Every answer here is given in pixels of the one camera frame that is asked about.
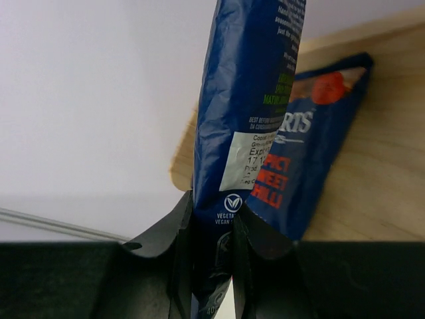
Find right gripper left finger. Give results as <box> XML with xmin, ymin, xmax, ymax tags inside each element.
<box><xmin>1</xmin><ymin>191</ymin><xmax>193</xmax><ymax>318</ymax></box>

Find wooden two-tier shelf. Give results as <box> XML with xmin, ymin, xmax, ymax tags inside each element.
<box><xmin>169</xmin><ymin>6</ymin><xmax>424</xmax><ymax>241</ymax></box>

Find Burts green blue bag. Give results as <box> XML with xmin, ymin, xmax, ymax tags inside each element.
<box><xmin>191</xmin><ymin>0</ymin><xmax>306</xmax><ymax>318</ymax></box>

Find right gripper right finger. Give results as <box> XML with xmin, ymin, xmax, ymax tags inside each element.
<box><xmin>232</xmin><ymin>206</ymin><xmax>424</xmax><ymax>318</ymax></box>

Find Burts chilli bag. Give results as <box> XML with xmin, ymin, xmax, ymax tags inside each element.
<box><xmin>246</xmin><ymin>53</ymin><xmax>374</xmax><ymax>241</ymax></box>

